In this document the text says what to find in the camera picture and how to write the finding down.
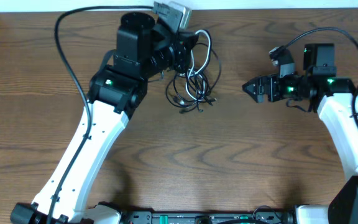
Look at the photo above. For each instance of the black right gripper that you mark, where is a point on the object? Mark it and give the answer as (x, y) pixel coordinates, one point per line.
(270, 81)

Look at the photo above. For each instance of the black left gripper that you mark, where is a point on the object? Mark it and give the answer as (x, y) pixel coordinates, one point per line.
(186, 42)

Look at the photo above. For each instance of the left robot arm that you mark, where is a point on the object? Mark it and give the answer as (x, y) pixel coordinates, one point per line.
(146, 45)

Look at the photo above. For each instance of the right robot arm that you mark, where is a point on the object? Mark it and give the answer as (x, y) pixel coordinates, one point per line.
(333, 99)

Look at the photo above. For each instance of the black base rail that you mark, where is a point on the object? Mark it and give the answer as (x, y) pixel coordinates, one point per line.
(216, 216)

